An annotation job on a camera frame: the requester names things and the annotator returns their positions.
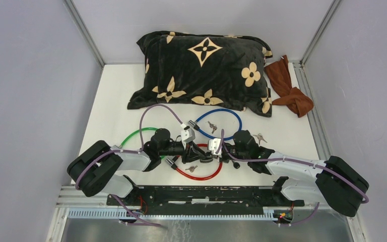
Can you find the blue cable lock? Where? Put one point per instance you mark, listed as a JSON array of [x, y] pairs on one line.
[[223, 118]]

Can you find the brown cloth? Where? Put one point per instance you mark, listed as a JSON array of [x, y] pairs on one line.
[[290, 96]]

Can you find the green cable lock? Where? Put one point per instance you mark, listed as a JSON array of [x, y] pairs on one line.
[[131, 136]]

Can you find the blue lock keys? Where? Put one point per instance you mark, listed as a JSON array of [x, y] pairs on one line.
[[212, 126]]

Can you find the red lock keys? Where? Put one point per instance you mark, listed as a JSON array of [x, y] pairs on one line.
[[191, 168]]

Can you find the black padlock key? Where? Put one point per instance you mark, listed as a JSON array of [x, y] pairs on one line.
[[236, 165]]

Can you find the black floral pillow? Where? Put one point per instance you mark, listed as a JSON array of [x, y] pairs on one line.
[[206, 70]]

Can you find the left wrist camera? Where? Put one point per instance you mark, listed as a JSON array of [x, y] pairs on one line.
[[187, 134]]

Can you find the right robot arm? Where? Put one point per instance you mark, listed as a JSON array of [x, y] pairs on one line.
[[332, 181]]

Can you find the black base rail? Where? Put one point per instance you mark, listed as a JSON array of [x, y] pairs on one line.
[[203, 200]]

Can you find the red cable lock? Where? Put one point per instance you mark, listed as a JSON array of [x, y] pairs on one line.
[[207, 175]]

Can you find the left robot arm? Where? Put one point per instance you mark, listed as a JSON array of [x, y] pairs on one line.
[[94, 170]]

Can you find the large padlock keys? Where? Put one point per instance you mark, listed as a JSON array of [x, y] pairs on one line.
[[260, 138]]

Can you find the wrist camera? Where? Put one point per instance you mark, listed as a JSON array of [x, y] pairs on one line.
[[215, 146], [187, 134]]

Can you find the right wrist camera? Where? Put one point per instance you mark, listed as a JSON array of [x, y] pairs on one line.
[[215, 146]]

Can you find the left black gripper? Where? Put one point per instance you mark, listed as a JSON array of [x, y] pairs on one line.
[[191, 152]]

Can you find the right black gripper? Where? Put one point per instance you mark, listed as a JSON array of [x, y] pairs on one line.
[[222, 158]]

